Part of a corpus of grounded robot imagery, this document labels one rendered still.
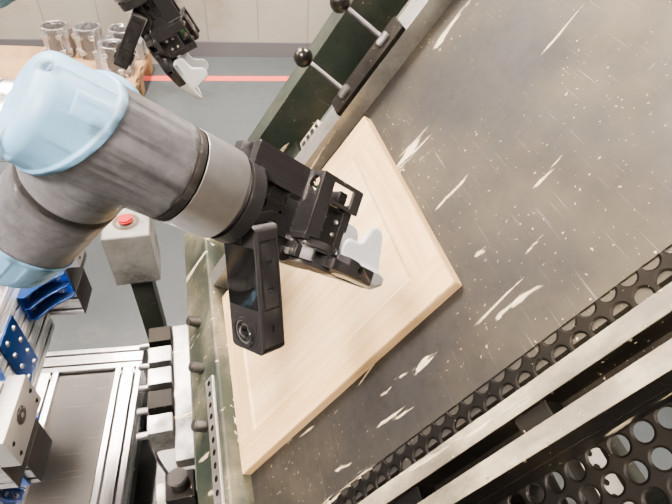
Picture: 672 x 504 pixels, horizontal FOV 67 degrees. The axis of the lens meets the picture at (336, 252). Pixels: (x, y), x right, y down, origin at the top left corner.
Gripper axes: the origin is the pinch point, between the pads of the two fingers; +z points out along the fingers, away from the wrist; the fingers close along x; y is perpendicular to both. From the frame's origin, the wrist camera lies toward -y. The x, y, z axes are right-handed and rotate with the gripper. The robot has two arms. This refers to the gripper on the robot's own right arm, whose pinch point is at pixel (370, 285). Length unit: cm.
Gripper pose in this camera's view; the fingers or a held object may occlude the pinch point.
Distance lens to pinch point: 54.4
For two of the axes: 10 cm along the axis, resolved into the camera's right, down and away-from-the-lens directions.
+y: 3.0, -9.4, 1.3
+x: -6.9, -1.2, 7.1
